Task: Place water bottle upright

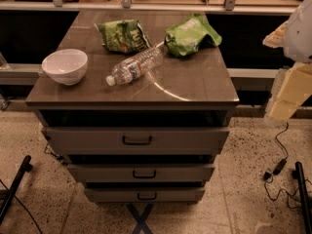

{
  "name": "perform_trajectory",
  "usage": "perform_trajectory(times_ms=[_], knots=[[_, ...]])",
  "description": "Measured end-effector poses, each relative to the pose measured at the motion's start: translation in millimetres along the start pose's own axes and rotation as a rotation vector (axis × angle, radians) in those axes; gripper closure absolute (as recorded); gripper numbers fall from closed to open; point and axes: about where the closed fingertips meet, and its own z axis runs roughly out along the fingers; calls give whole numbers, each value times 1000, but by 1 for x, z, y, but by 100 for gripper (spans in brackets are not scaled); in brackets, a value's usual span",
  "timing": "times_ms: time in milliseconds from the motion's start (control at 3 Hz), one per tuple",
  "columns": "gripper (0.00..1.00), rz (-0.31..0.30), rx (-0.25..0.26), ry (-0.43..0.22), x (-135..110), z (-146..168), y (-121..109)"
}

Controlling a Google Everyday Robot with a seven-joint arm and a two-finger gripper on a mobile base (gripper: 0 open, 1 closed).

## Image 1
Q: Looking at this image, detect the white ceramic bowl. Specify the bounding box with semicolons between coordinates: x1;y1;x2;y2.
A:
42;49;88;86

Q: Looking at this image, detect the drawer with handle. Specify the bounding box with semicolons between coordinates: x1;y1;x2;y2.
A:
67;164;215;182
42;127;229;155
85;187;205;203

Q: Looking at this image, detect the black stand leg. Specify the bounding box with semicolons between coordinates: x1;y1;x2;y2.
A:
292;162;312;234
0;155;32;224

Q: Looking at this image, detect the clear plastic water bottle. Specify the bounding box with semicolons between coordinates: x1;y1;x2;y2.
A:
105;47;163;86

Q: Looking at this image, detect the grey drawer cabinet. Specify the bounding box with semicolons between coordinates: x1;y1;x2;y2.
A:
26;11;239;189

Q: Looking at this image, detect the top drawer with handle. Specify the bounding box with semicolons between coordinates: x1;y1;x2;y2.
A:
42;127;229;155

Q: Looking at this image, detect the black power cable with adapter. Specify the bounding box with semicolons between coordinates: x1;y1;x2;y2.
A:
262;121;312;211

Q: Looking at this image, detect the bottom drawer with handle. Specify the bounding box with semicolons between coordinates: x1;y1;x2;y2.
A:
85;187;205;203

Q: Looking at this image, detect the black stand leg right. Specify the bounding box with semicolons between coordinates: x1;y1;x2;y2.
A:
292;162;312;234

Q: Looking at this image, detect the light green chip bag right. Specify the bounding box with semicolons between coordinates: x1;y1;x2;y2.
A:
164;14;222;58

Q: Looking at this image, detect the black stand leg left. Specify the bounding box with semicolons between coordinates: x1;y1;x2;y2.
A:
0;155;32;224

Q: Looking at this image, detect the green chip bag left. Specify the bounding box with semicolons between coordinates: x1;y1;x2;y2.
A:
95;19;152;54

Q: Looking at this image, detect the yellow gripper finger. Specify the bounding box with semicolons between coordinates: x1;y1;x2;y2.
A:
268;62;312;121
262;20;288;48

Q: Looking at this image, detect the middle drawer with handle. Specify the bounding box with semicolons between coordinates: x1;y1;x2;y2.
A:
67;164;215;182

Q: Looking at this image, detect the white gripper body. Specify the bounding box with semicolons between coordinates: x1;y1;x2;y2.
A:
284;0;312;63

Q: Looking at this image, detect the metal railing frame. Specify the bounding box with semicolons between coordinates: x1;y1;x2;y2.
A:
0;0;303;69

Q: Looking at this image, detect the thin black cable left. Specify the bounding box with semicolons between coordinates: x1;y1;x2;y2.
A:
0;178;44;234

